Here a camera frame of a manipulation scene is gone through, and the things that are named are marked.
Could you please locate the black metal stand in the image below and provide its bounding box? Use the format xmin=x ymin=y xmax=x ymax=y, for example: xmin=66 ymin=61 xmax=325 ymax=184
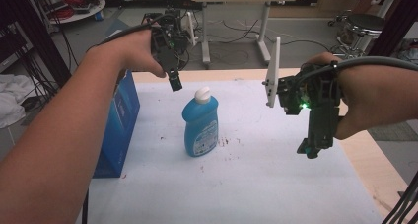
xmin=0 ymin=0 xmax=73 ymax=89

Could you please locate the blue detergent bottle white cap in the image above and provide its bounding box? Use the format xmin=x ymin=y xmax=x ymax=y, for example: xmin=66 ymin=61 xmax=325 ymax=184
xmin=181 ymin=86 xmax=220 ymax=158

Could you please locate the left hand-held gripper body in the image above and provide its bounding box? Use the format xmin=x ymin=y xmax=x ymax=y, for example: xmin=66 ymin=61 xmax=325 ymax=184
xmin=151 ymin=10 xmax=199 ymax=74

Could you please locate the person's left hand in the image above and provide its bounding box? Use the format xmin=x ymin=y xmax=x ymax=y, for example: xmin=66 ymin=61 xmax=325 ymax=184
xmin=112 ymin=28 xmax=168 ymax=79

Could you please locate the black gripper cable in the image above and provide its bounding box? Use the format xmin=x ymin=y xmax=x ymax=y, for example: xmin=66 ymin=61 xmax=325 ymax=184
xmin=86 ymin=13 xmax=166 ymax=53

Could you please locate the bundle of dark cables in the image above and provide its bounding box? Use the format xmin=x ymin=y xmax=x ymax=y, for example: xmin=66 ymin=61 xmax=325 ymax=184
xmin=382 ymin=171 xmax=418 ymax=224

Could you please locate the person's right hand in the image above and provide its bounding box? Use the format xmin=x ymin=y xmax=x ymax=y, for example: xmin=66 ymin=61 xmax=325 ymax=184
xmin=305 ymin=51 xmax=383 ymax=141

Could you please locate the round white table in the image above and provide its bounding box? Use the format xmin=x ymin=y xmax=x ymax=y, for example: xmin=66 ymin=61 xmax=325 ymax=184
xmin=48 ymin=0 xmax=107 ymax=25

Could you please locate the blue cardboard box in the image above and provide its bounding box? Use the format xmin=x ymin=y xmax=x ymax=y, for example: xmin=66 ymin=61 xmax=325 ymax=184
xmin=92 ymin=69 xmax=141 ymax=180

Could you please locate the white foam mat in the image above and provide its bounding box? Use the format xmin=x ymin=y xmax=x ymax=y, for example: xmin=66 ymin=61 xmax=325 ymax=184
xmin=75 ymin=79 xmax=377 ymax=224

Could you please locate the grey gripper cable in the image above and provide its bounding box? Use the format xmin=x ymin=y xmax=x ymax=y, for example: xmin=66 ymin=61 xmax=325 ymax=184
xmin=329 ymin=55 xmax=418 ymax=74

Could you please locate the white cloth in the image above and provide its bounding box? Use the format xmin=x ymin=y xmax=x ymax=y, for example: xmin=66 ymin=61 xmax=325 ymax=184
xmin=0 ymin=73 xmax=35 ymax=130

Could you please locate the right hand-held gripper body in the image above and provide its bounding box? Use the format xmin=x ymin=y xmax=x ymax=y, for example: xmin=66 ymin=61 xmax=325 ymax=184
xmin=261 ymin=36 xmax=343 ymax=148

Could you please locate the red cable coil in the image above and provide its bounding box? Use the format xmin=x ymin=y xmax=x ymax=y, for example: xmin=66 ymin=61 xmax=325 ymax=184
xmin=48 ymin=0 xmax=87 ymax=21

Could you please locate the black floor cable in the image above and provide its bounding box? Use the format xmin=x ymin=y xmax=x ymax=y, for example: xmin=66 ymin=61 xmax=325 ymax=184
xmin=210 ymin=19 xmax=331 ymax=54

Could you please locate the round black stool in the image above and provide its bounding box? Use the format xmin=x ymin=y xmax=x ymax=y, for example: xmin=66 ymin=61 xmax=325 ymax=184
xmin=328 ymin=10 xmax=386 ymax=55

